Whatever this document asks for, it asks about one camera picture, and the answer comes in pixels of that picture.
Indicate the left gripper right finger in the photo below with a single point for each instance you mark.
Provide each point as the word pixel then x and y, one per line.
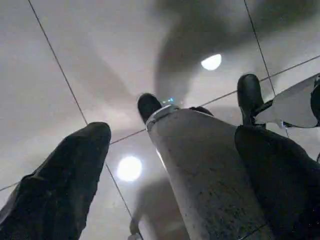
pixel 285 190

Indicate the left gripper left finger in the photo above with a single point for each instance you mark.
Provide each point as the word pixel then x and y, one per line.
pixel 50 200

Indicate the white held tube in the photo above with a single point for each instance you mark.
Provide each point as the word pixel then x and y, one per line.
pixel 210 175

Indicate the black robot foot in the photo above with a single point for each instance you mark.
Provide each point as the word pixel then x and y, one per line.
pixel 148 105
pixel 249 92

